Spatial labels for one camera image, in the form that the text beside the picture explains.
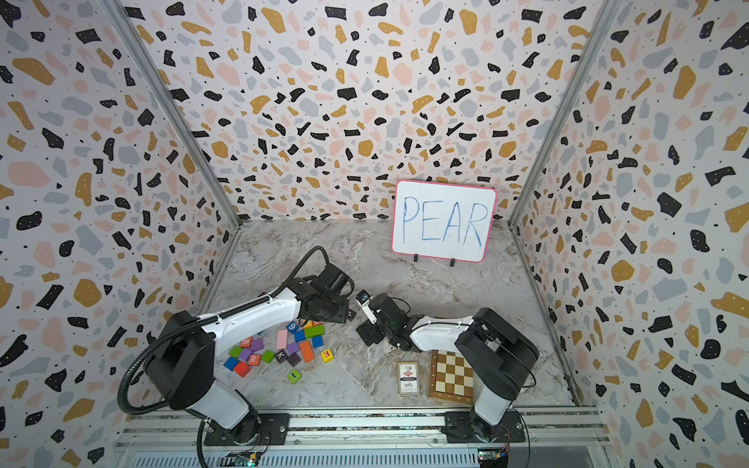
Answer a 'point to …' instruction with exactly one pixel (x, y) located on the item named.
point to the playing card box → (409, 378)
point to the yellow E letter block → (327, 355)
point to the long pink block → (282, 339)
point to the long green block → (313, 331)
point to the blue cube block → (317, 341)
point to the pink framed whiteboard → (443, 221)
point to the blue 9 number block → (293, 327)
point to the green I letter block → (295, 376)
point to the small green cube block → (267, 356)
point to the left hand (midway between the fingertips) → (346, 312)
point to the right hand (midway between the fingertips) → (371, 318)
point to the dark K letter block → (281, 356)
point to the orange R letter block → (255, 360)
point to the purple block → (293, 347)
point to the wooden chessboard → (451, 377)
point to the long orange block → (307, 351)
